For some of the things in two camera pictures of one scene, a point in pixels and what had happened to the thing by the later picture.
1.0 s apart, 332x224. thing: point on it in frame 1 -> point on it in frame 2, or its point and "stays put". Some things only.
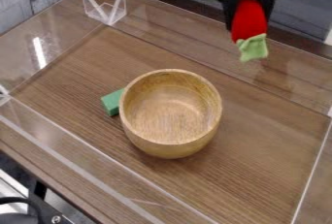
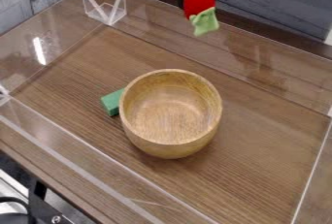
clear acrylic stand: (106, 14) stays put
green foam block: (110, 102) stays put
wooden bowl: (170, 112) stays put
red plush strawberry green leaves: (248, 28) -> (199, 5)
